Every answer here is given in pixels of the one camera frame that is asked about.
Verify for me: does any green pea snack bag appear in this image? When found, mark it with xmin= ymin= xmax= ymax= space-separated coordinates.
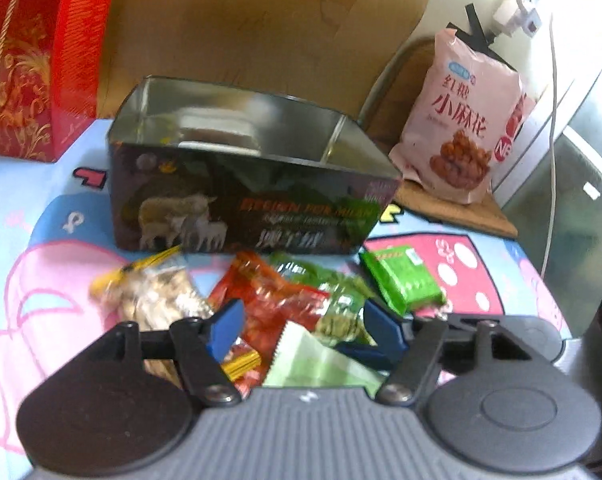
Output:
xmin=269 ymin=252 xmax=376 ymax=347

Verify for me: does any red orange snack packet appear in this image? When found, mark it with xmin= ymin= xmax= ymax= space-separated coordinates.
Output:
xmin=209 ymin=252 xmax=329 ymax=394

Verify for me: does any green foil snack packet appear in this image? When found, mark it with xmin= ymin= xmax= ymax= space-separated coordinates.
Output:
xmin=360 ymin=245 xmax=446 ymax=315

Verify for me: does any light green snack packet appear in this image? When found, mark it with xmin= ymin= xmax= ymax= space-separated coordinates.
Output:
xmin=263 ymin=321 xmax=386 ymax=394

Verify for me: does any clear sandwich cake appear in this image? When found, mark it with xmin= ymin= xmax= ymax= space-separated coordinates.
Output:
xmin=89 ymin=245 xmax=262 ymax=391

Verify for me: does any black sheep-print tin box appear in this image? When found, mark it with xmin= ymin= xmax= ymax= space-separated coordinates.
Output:
xmin=108 ymin=76 xmax=401 ymax=255

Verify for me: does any Peppa Pig blue tablecloth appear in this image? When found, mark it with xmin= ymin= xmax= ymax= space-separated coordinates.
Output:
xmin=0 ymin=120 xmax=571 ymax=479

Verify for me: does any pink fried-twist snack bag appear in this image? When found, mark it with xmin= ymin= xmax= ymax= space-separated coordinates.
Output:
xmin=389 ymin=28 xmax=535 ymax=205

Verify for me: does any red gift box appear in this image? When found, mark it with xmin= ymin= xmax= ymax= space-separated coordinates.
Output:
xmin=0 ymin=0 xmax=111 ymax=162

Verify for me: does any white charging cable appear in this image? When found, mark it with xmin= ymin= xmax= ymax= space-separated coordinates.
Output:
xmin=539 ymin=14 xmax=560 ymax=281

